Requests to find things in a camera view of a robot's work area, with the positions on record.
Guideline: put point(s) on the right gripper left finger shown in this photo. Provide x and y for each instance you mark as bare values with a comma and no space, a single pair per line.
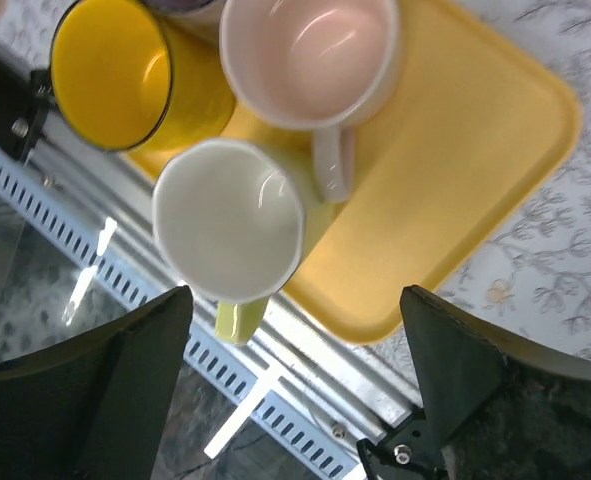
95,406

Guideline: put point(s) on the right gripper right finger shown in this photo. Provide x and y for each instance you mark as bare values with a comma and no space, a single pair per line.
461,361

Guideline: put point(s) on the white mug green handle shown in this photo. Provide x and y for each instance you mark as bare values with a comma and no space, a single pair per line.
230,222

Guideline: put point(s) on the pink cup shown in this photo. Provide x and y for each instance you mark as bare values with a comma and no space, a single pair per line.
323,67

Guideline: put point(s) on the yellow plastic tray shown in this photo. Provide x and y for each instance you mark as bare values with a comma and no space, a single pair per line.
473,128

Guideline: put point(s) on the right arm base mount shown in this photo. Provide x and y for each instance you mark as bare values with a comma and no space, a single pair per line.
407,452

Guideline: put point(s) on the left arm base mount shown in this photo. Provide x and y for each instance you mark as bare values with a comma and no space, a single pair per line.
24,106

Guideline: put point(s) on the yellow mug black handle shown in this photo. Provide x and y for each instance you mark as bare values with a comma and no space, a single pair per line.
127,80

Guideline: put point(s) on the purple mug black handle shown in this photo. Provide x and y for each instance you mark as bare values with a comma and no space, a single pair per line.
200,9

